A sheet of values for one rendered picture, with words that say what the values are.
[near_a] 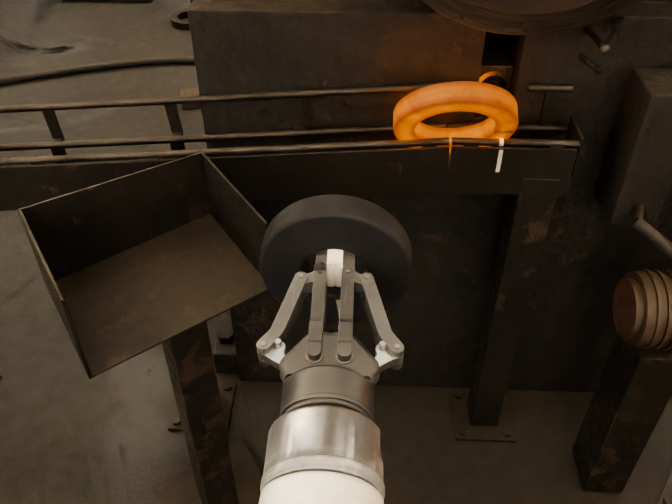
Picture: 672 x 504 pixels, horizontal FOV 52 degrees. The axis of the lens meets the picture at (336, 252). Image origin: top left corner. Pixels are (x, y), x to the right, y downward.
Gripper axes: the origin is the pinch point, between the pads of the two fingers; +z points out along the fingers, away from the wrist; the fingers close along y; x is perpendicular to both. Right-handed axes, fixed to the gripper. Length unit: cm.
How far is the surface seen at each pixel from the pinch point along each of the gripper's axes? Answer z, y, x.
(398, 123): 36.2, 7.7, -8.2
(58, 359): 49, -69, -84
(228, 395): 39, -27, -83
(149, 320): 9.4, -25.5, -22.2
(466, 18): 39.0, 16.0, 6.5
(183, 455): 24, -34, -83
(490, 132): 38.9, 21.8, -11.4
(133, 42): 232, -100, -94
